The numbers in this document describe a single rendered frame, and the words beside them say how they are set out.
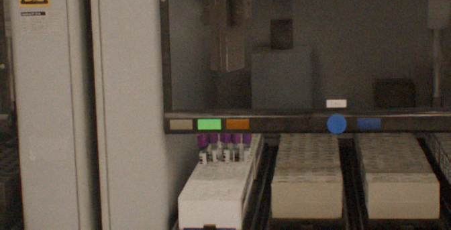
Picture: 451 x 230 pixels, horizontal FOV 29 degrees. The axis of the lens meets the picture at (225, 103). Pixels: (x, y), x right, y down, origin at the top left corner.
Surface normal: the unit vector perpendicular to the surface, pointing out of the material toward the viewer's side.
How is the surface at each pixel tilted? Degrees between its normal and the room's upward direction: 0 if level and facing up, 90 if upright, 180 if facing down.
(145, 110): 90
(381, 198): 90
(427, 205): 90
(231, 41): 90
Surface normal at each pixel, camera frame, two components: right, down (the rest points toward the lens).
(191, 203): -0.10, 0.17
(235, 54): 0.88, 0.06
